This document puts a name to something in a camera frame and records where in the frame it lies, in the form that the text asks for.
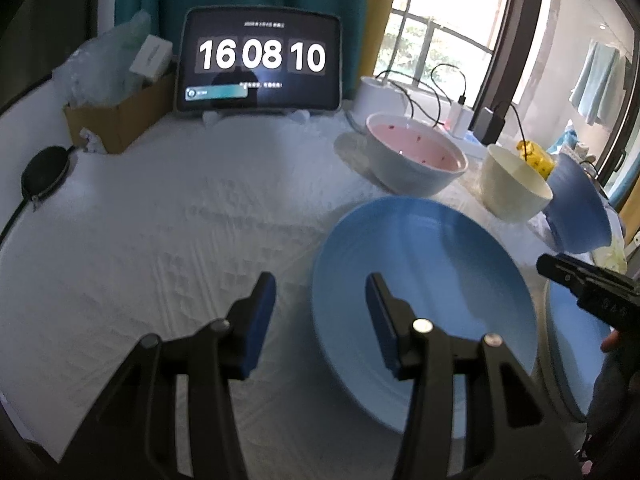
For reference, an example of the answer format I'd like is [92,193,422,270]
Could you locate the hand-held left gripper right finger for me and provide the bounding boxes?
[365,272,583,480]

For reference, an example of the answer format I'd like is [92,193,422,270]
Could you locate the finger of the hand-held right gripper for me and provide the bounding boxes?
[536,252,640,295]

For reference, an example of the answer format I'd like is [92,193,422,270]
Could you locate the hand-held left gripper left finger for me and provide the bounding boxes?
[55,272,277,480]

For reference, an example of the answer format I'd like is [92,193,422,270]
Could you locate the dark blue bowl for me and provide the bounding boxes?
[542,152,613,255]

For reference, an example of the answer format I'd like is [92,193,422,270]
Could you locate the large light blue plate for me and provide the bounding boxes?
[311,197,540,435]

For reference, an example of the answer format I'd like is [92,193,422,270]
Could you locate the person's right hand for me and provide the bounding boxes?
[600,329,623,356]

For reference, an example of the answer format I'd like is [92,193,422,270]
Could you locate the yellow packet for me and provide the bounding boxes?
[516,141,556,177]

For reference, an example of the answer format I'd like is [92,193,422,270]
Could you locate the blue plastic packet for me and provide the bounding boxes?
[547,121,581,153]

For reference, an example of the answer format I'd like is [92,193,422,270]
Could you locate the white tablecloth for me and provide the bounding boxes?
[0,77,621,480]

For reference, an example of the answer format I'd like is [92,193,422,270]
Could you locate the pink bowl with white outside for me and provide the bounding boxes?
[365,112,469,198]

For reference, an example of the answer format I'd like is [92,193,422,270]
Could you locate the black charger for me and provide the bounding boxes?
[472,106,508,146]

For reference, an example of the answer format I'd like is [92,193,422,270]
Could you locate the hanging light blue towel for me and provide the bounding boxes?
[570,40,627,127]

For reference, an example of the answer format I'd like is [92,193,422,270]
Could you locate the white charger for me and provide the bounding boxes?
[447,95,473,138]

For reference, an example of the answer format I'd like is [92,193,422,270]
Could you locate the clear tablet stand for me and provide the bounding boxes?
[201,109,312,125]

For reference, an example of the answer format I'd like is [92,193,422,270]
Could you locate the white desk lamp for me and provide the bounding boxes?
[354,0,473,120]

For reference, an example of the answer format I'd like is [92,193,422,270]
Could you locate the cardboard box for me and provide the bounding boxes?
[63,71,176,155]

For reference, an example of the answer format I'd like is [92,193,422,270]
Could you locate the white plastic scrap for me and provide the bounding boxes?
[79,129,104,154]

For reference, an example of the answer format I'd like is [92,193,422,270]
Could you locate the black round pouch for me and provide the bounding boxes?
[21,146,71,201]

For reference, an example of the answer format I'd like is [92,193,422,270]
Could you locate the black tablet with clock screen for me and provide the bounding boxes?
[174,6,343,113]

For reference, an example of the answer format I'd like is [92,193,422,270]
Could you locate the balcony railing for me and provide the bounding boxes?
[385,7,493,92]

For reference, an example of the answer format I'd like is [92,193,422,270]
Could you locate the small white box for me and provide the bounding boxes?
[129,35,173,81]

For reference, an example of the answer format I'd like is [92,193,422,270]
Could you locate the mustard yellow curtain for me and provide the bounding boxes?
[359,0,407,83]

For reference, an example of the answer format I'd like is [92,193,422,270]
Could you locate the dark panel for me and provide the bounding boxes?
[0,0,103,111]

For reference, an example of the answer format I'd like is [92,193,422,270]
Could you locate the black black-charger cable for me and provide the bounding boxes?
[494,101,531,163]

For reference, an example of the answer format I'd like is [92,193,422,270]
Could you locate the black lamp cable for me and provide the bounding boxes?
[374,70,443,132]

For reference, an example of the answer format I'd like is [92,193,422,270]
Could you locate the black white-charger cable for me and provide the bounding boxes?
[430,62,469,128]

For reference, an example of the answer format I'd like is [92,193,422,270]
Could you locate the black window frame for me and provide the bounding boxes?
[477,0,548,133]

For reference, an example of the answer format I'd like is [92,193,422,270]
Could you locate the thin black pouch cable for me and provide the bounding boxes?
[0,195,38,256]

